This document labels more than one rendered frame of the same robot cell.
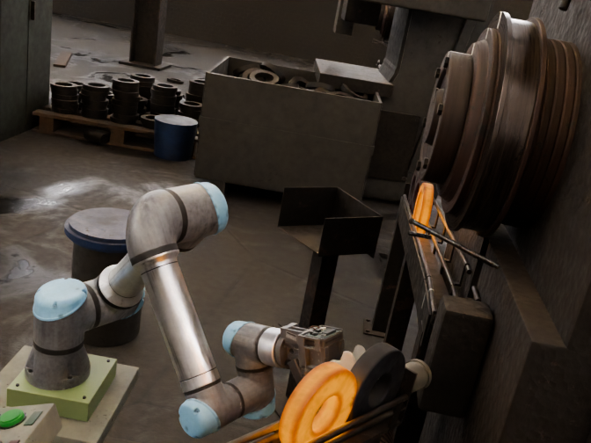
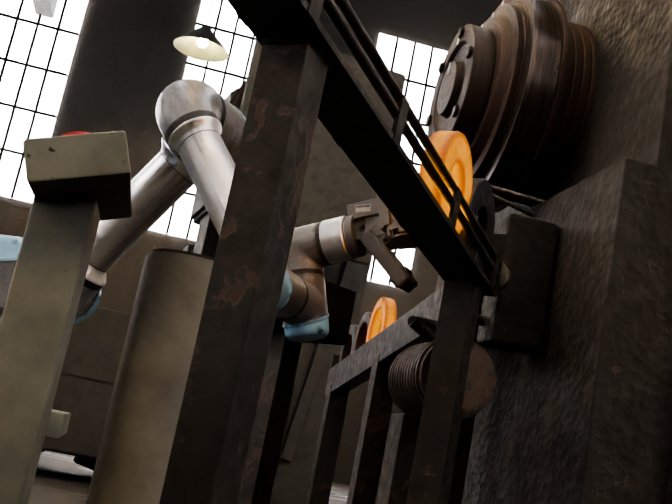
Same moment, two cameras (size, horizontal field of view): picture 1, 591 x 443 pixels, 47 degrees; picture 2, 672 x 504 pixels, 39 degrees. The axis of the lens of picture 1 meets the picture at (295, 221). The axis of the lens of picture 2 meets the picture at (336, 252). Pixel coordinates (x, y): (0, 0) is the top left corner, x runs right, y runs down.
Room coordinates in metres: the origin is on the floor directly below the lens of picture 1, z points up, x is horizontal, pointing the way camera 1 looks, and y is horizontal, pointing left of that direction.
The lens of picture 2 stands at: (-0.33, 0.34, 0.32)
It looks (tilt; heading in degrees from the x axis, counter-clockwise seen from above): 12 degrees up; 347
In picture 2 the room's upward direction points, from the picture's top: 11 degrees clockwise
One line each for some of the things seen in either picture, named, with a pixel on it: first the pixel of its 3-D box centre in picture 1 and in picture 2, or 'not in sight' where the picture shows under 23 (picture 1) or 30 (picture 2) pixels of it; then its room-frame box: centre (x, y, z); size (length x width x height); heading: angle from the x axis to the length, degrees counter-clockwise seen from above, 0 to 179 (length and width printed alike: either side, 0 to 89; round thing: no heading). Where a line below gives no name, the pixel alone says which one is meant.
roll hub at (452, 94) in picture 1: (441, 118); (458, 91); (1.46, -0.27, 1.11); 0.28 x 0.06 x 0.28; 176
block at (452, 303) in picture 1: (455, 357); (519, 284); (1.22, -0.37, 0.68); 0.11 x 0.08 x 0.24; 86
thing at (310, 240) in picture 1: (311, 304); (262, 423); (1.97, -0.10, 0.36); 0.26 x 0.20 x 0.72; 31
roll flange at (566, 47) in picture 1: (525, 134); (535, 112); (1.45, -0.45, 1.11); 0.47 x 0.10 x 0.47; 176
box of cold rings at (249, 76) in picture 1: (288, 131); (122, 396); (4.24, 0.14, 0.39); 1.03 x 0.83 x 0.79; 90
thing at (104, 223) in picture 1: (108, 277); not in sight; (2.18, 0.63, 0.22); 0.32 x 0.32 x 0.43
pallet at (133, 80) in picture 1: (133, 105); not in sight; (4.97, 1.35, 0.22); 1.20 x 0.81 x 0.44; 91
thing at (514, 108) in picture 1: (487, 127); (500, 102); (1.45, -0.37, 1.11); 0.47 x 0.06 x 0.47; 176
